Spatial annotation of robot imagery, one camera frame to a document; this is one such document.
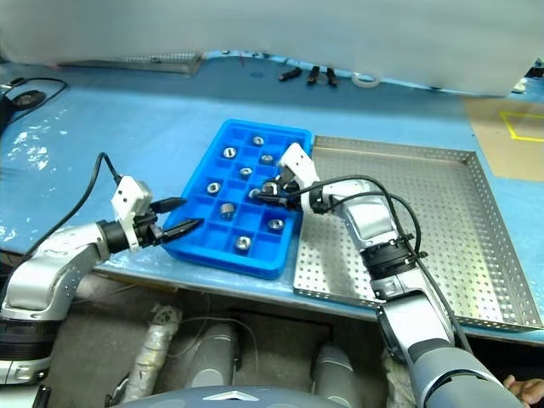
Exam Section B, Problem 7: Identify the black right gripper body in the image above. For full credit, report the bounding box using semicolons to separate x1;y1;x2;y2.
275;167;304;210

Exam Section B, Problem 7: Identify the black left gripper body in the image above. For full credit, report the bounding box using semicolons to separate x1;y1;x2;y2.
133;207;167;249

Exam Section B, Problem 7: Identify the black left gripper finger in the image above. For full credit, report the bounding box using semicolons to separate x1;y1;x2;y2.
150;197;189;214
161;217;205;245

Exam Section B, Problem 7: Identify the blue compartment tray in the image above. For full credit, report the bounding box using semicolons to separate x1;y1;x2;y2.
162;119;315;281

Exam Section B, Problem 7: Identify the long perforated steel tray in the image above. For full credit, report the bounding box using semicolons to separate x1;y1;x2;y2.
57;51;206;76

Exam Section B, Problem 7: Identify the bystander bare hand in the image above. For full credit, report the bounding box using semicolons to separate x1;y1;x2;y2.
503;376;544;408

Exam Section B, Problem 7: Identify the white wrapped table leg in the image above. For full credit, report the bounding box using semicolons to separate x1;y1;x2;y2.
127;303;184;400
382;348;410;408

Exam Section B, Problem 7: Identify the white tape roll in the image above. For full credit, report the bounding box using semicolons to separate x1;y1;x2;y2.
351;71;382;89

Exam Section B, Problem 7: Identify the dark grey rounded shape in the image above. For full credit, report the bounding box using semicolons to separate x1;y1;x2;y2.
314;343;358;405
190;325;237;388

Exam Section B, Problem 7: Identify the grey robot torso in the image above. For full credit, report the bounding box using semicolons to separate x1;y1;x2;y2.
114;385;315;408

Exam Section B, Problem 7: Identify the black round disc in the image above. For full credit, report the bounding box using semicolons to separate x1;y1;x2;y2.
10;89;46;111

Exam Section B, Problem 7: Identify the brown cardboard sheet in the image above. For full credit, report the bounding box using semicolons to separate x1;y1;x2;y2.
462;96;544;182

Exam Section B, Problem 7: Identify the yellow tape outline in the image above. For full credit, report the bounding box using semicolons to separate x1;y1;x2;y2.
499;110;544;143

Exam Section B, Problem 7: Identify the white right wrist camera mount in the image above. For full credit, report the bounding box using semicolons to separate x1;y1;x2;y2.
278;143;320;188

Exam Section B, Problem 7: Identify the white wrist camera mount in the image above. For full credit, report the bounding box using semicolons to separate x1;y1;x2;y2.
110;174;155;252
278;143;320;188

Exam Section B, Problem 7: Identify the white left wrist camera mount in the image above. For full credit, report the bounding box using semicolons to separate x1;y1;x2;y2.
110;174;155;252

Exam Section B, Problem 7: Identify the thin black table cable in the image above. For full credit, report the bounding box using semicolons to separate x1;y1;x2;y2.
0;76;68;128

